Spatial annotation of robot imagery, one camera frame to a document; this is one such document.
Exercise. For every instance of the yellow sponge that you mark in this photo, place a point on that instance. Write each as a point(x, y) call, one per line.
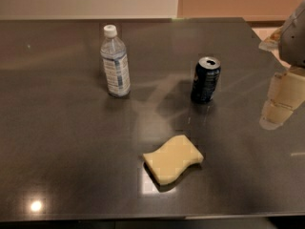
point(169, 161)

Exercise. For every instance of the dark blue pepsi can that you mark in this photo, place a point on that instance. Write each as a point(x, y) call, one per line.
point(207, 72)

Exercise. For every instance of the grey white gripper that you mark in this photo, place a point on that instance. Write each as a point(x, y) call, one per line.
point(294, 43)

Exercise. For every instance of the clear plastic water bottle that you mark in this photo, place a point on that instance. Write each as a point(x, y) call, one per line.
point(115, 62)

